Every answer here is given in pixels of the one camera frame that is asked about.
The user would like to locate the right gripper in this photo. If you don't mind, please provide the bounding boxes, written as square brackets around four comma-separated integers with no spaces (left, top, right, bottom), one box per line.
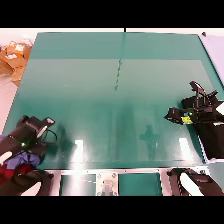
[171,106,196,127]

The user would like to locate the purple T-shirt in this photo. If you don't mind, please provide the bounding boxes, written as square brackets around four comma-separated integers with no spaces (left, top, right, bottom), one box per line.
[0,134,43,170]

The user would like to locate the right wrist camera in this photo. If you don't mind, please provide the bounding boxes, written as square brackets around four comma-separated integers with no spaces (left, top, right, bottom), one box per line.
[189,80,218,108]

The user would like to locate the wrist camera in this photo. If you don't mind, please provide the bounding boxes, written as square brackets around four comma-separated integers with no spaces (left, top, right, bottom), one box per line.
[189,80,218,108]
[34,116,57,138]

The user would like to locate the brown cardboard boxes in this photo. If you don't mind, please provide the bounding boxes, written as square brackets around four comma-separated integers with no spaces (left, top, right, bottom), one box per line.
[0,39,34,87]

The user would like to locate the silver frame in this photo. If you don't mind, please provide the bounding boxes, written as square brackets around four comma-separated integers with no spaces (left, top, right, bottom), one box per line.
[43,165,224,197]

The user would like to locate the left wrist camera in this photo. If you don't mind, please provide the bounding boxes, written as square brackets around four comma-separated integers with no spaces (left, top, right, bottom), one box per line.
[34,116,57,138]

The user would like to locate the black garment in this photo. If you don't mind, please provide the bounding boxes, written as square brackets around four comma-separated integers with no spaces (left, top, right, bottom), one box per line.
[180,95,224,161]

